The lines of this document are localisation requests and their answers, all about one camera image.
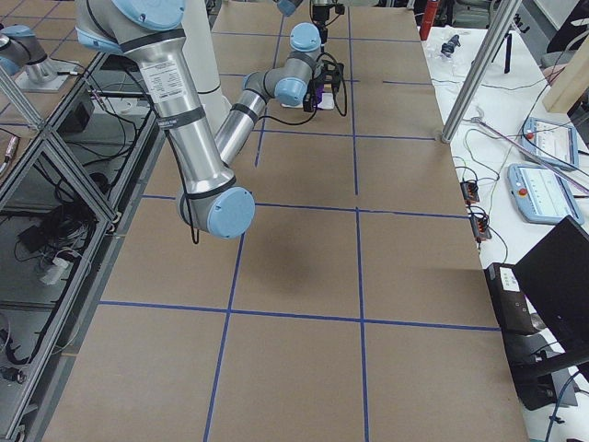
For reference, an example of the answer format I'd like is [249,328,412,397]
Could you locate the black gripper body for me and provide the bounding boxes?
[303,62,344,112]

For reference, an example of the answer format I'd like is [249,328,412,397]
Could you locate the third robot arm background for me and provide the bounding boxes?
[1,25,78,93]

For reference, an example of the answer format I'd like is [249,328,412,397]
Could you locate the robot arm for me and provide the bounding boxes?
[274,0,341,41]
[75,1,321,238]

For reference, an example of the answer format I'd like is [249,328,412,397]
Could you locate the white rack base tray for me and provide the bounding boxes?
[282,90,335,111]

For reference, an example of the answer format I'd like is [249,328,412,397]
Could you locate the red bottle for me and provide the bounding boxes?
[419,0,439,41]

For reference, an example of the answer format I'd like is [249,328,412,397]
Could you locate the upper teach pendant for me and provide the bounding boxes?
[522,117,579,170]

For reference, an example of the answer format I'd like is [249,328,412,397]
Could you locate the teach pendant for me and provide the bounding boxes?
[507,164,585,225]
[522,117,579,170]

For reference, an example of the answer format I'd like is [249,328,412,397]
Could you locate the lower teach pendant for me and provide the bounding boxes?
[507,164,585,225]

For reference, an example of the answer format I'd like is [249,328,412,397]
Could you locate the black monitor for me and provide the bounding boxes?
[513,215,588,351]

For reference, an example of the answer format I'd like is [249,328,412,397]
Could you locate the black computer box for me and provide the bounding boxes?
[484,262,540,336]

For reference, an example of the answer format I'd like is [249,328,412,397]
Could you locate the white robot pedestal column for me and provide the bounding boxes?
[182,0,231,134]

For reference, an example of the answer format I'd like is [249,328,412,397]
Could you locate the aluminium frame post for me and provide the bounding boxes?
[441,0,522,144]

